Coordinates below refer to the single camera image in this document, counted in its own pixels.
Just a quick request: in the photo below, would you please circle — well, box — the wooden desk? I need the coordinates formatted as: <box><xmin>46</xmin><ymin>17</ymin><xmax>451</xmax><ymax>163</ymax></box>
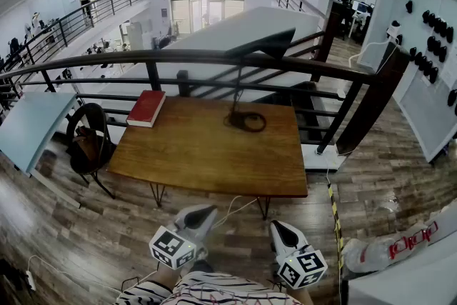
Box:
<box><xmin>106</xmin><ymin>96</ymin><xmax>309</xmax><ymax>221</ymax></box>

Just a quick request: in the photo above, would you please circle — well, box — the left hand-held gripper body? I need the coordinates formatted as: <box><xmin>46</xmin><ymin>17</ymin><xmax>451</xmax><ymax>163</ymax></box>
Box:
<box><xmin>149</xmin><ymin>219</ymin><xmax>210</xmax><ymax>271</ymax></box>

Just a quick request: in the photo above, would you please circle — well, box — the red hardcover book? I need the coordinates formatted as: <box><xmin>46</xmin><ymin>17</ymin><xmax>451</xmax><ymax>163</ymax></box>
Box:
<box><xmin>126</xmin><ymin>89</ymin><xmax>167</xmax><ymax>129</ymax></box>

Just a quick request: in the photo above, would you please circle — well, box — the brown bag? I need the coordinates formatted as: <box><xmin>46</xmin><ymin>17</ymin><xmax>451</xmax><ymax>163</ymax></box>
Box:
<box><xmin>73</xmin><ymin>126</ymin><xmax>104</xmax><ymax>169</ymax></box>

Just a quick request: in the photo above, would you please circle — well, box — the person's right forearm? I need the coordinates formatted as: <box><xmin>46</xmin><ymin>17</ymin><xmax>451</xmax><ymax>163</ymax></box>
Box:
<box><xmin>287</xmin><ymin>287</ymin><xmax>315</xmax><ymax>305</ymax></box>

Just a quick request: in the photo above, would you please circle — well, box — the thin white power strip cable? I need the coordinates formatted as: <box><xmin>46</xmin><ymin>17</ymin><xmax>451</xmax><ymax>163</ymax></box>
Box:
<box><xmin>26</xmin><ymin>254</ymin><xmax>123</xmax><ymax>294</ymax></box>

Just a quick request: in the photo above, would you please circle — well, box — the black desk lamp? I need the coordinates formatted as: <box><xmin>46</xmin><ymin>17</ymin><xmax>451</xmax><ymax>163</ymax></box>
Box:
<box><xmin>224</xmin><ymin>27</ymin><xmax>296</xmax><ymax>134</ymax></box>

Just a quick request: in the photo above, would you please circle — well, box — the black round-back chair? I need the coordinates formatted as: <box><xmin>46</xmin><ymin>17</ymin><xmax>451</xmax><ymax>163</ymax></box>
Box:
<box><xmin>66</xmin><ymin>102</ymin><xmax>117</xmax><ymax>200</ymax></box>

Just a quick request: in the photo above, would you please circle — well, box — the thin black cable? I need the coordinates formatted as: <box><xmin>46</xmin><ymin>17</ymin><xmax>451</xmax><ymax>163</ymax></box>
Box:
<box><xmin>120</xmin><ymin>270</ymin><xmax>159</xmax><ymax>294</ymax></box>
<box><xmin>266</xmin><ymin>277</ymin><xmax>287</xmax><ymax>294</ymax></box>

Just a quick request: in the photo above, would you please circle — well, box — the person's left forearm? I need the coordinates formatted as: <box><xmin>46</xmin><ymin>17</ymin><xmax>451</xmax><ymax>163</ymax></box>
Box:
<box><xmin>156</xmin><ymin>260</ymin><xmax>189</xmax><ymax>285</ymax></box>

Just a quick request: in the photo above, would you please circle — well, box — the thin white floor cable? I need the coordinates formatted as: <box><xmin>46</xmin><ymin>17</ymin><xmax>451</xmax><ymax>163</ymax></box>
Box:
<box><xmin>212</xmin><ymin>195</ymin><xmax>258</xmax><ymax>228</ymax></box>

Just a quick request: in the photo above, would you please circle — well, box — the dark wooden balcony railing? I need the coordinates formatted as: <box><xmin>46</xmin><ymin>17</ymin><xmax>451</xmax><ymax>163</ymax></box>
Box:
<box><xmin>0</xmin><ymin>45</ymin><xmax>412</xmax><ymax>156</ymax></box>

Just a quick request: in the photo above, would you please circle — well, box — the thick white cable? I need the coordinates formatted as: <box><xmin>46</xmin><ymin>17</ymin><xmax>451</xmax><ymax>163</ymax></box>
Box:
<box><xmin>348</xmin><ymin>36</ymin><xmax>401</xmax><ymax>75</ymax></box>

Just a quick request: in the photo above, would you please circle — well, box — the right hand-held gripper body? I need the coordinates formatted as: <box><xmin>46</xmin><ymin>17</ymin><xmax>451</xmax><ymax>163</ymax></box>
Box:
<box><xmin>274</xmin><ymin>244</ymin><xmax>328</xmax><ymax>290</ymax></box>

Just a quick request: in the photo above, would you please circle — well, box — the person's striped shirt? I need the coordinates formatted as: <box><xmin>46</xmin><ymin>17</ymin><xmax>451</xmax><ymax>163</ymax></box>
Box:
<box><xmin>114</xmin><ymin>270</ymin><xmax>304</xmax><ymax>305</ymax></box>

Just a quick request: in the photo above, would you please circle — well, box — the white flat base board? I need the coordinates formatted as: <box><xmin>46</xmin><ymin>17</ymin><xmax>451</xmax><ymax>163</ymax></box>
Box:
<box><xmin>301</xmin><ymin>142</ymin><xmax>348</xmax><ymax>173</ymax></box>

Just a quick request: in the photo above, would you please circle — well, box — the yellow black hazard tape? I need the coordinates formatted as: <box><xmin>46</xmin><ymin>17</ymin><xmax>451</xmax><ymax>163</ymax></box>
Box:
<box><xmin>327</xmin><ymin>181</ymin><xmax>345</xmax><ymax>273</ymax></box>

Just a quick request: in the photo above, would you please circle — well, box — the light blue table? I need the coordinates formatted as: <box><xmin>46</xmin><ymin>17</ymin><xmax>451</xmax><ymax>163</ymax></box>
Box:
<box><xmin>0</xmin><ymin>91</ymin><xmax>81</xmax><ymax>209</ymax></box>

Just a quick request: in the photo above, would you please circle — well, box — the group of black hung devices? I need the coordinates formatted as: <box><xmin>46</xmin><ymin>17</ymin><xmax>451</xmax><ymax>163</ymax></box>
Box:
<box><xmin>387</xmin><ymin>0</ymin><xmax>457</xmax><ymax>117</ymax></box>

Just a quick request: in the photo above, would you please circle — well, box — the white wall board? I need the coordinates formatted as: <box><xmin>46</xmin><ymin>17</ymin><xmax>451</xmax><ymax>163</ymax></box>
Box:
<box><xmin>391</xmin><ymin>0</ymin><xmax>457</xmax><ymax>164</ymax></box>

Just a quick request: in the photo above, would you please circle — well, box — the dark wooden stair railing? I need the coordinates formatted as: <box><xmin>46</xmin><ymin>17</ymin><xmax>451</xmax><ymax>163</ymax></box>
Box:
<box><xmin>185</xmin><ymin>0</ymin><xmax>346</xmax><ymax>99</ymax></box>

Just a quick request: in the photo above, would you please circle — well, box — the clear plastic bag red print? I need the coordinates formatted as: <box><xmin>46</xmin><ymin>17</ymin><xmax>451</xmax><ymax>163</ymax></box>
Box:
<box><xmin>341</xmin><ymin>219</ymin><xmax>441</xmax><ymax>274</ymax></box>

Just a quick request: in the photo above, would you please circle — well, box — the white cabinet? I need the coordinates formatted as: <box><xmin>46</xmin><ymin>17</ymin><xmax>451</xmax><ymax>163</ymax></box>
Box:
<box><xmin>126</xmin><ymin>21</ymin><xmax>144</xmax><ymax>51</ymax></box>

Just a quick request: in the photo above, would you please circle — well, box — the long black metal railing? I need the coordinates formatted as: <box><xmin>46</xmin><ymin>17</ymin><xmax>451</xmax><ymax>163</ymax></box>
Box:
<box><xmin>0</xmin><ymin>0</ymin><xmax>146</xmax><ymax>83</ymax></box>

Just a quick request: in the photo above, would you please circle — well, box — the long white cluttered work table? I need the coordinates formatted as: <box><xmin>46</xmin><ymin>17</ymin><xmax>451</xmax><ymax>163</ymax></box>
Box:
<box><xmin>79</xmin><ymin>38</ymin><xmax>130</xmax><ymax>69</ymax></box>

